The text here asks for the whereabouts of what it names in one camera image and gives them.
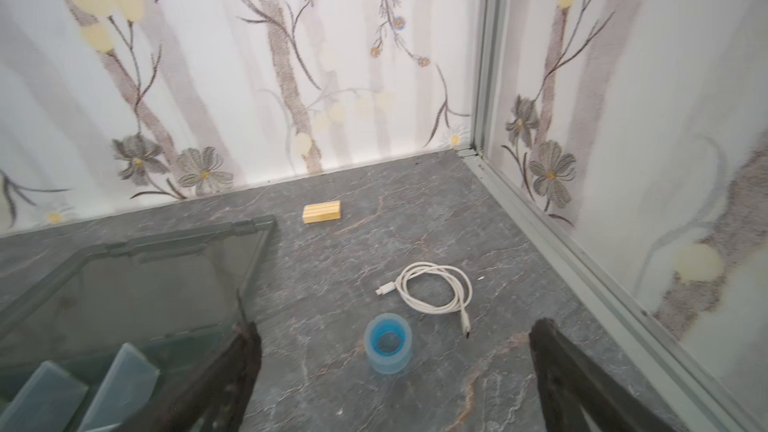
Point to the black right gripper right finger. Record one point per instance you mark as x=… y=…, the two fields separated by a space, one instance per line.
x=576 y=394

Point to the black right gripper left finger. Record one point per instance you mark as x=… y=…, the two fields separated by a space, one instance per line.
x=217 y=390

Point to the grey plastic organizer box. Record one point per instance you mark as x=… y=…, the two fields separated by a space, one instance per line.
x=115 y=325

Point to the blue tape roll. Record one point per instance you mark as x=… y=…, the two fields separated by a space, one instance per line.
x=388 y=342

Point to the small wooden block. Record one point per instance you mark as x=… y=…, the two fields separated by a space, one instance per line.
x=321 y=212

